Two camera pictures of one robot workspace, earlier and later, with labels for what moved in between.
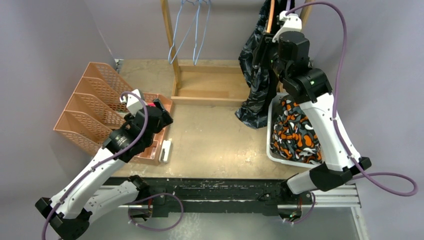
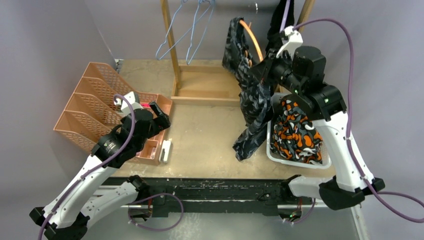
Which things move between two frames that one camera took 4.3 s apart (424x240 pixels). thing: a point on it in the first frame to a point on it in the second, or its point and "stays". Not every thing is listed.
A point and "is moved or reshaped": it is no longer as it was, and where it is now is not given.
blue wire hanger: (195, 19) to (165, 40)
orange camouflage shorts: (294, 137) stays
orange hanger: (272, 5) to (258, 46)
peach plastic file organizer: (99, 103) stays
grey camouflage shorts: (261, 96) is moved or reshaped
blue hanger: (195, 61) is moved or reshaped
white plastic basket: (274, 105) stays
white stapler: (165, 151) stays
